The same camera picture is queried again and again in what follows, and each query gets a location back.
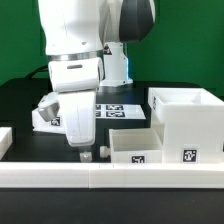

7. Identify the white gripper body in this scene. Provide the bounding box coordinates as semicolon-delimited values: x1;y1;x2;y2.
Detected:
58;90;96;147

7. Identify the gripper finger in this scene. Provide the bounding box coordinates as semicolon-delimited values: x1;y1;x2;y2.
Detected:
79;146;92;162

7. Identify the black cable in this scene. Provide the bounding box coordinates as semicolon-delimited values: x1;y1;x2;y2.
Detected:
25;64;49;79

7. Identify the white front fence bar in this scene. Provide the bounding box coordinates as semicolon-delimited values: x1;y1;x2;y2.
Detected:
0;162;224;189

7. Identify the white drawer box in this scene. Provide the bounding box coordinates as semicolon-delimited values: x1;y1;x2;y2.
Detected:
31;94;68;134
100;128;163;164

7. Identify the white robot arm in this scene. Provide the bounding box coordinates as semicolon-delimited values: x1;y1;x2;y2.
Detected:
38;0;156;162

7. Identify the white marker sheet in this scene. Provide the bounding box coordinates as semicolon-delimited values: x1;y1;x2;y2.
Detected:
96;104;145;120

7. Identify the white left fence bar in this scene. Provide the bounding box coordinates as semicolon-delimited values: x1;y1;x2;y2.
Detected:
0;127;12;160

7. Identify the white fence bar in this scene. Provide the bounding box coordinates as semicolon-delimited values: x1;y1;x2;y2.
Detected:
0;162;224;189
0;127;12;160

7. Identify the white drawer cabinet frame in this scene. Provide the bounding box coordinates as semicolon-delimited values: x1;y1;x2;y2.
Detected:
148;87;224;164

